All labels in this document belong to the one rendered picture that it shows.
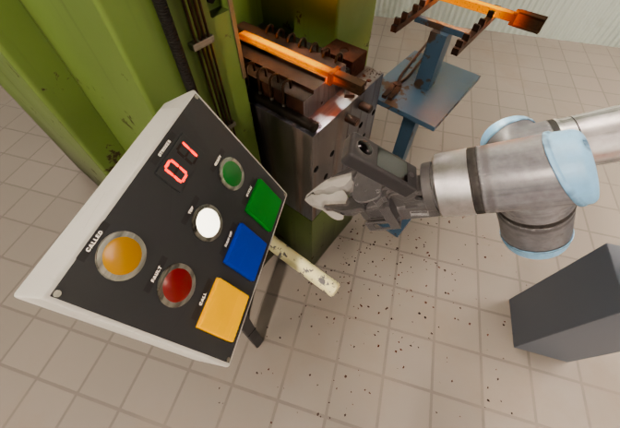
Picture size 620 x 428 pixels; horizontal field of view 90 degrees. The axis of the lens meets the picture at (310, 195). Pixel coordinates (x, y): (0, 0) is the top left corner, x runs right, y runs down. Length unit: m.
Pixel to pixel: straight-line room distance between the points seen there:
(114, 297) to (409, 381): 1.31
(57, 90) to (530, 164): 1.11
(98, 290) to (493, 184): 0.46
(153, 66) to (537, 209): 0.67
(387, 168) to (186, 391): 1.35
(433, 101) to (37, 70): 1.22
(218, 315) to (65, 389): 1.34
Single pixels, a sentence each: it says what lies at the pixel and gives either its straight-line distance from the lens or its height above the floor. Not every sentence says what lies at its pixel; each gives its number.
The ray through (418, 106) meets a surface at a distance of 1.25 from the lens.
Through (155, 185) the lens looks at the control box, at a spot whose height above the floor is 1.17.
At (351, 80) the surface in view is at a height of 1.01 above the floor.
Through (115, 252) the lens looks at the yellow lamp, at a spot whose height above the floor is 1.17.
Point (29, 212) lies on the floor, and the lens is 2.40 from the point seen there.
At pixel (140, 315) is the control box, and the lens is 0.45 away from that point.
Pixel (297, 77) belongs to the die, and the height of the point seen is 0.99.
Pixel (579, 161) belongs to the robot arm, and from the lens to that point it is 0.43.
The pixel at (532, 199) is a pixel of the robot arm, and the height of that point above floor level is 1.21.
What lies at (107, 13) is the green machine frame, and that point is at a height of 1.27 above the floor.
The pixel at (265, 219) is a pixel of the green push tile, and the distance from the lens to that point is 0.59.
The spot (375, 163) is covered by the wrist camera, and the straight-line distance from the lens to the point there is 0.41.
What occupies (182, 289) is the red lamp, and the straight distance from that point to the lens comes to 0.47.
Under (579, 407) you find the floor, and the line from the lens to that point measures 1.85.
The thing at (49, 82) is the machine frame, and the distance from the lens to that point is 1.14.
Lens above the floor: 1.50
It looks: 55 degrees down
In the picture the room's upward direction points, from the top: straight up
